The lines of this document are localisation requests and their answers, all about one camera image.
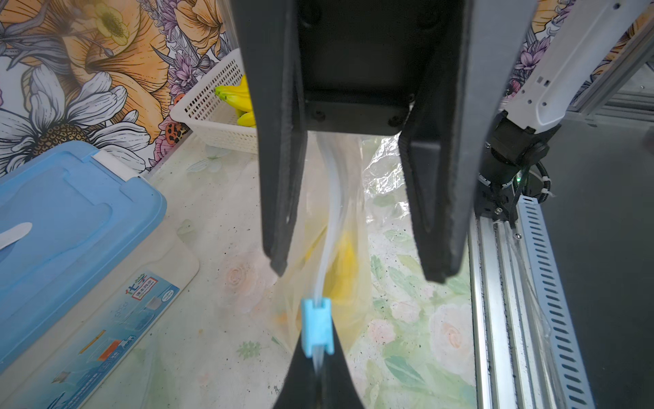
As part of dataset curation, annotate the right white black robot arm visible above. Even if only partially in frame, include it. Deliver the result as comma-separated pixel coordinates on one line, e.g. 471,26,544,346
232,1,647,283

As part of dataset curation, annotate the blue lid storage box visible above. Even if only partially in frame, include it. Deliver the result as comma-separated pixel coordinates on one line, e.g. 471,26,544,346
1,141,200,408

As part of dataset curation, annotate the white plastic basket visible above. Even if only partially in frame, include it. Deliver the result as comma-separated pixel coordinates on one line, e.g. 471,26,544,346
170,49,258,154

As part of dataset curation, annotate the aluminium front rail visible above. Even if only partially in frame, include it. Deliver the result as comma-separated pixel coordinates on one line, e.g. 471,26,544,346
468,197,595,408

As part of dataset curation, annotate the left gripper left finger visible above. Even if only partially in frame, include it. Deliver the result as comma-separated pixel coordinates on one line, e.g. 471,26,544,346
274,337,320,409

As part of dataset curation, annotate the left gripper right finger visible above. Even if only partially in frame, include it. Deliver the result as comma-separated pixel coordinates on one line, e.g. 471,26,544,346
318,325,364,409

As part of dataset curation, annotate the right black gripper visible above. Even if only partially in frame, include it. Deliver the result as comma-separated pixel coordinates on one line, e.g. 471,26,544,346
232,1,538,284

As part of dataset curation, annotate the single yellow banana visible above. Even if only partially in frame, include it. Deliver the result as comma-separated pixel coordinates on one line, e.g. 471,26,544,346
237,110,256,128

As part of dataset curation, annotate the yellow banana bunch small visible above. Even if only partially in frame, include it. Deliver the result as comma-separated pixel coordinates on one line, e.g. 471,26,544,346
215,76,253,112

